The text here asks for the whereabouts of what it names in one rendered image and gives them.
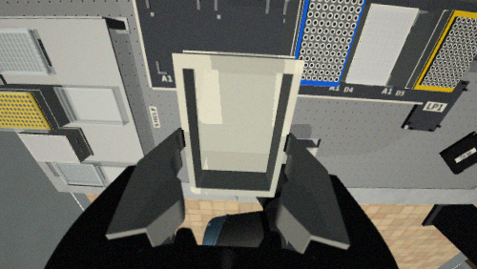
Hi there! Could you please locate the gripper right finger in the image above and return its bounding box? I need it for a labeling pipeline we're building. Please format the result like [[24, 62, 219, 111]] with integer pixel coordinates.
[[276, 133, 399, 269]]

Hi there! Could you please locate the grey flat shelf table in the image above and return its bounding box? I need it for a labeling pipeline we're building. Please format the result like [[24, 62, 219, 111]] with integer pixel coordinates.
[[0, 16, 145, 163]]

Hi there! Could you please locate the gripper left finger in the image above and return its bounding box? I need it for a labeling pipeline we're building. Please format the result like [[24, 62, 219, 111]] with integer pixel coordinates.
[[44, 128, 186, 269]]

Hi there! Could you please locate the blue tip rack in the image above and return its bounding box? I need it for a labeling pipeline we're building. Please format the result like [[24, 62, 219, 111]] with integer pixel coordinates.
[[280, 0, 366, 87]]

